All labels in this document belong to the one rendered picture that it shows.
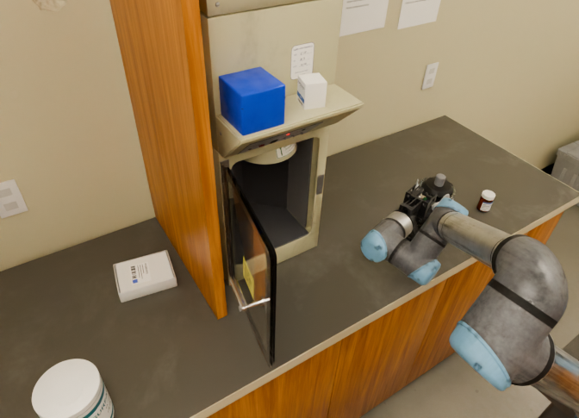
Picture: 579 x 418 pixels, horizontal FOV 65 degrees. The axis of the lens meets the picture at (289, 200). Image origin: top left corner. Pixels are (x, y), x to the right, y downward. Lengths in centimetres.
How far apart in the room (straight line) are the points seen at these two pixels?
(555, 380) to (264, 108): 71
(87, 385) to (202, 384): 27
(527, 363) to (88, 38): 119
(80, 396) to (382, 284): 84
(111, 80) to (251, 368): 85
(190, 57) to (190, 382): 77
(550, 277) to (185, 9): 71
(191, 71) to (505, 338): 68
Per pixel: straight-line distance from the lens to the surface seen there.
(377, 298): 137
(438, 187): 141
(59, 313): 143
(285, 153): 118
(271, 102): 91
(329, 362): 146
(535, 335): 83
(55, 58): 132
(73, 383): 110
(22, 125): 138
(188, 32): 80
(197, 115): 87
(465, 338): 83
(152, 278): 137
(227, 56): 96
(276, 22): 99
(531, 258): 84
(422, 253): 116
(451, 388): 240
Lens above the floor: 200
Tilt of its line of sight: 40 degrees down
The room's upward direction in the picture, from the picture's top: 3 degrees clockwise
